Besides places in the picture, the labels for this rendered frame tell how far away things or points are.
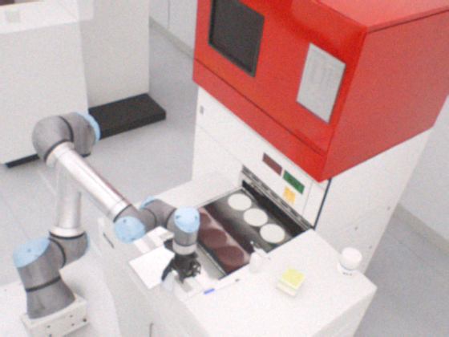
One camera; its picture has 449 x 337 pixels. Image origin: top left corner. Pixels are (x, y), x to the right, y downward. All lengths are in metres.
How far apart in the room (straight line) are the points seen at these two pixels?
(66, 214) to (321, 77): 0.95
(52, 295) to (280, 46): 1.11
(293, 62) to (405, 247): 2.08
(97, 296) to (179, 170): 1.90
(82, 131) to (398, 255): 2.37
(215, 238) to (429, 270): 1.85
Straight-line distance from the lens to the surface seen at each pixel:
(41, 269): 1.71
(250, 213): 2.07
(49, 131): 1.55
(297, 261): 1.85
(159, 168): 3.63
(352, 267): 1.81
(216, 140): 2.29
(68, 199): 1.72
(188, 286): 1.73
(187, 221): 1.45
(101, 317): 1.83
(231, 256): 1.90
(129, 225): 1.39
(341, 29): 1.54
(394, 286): 3.25
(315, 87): 1.65
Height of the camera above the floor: 2.35
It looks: 42 degrees down
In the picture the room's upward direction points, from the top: 11 degrees clockwise
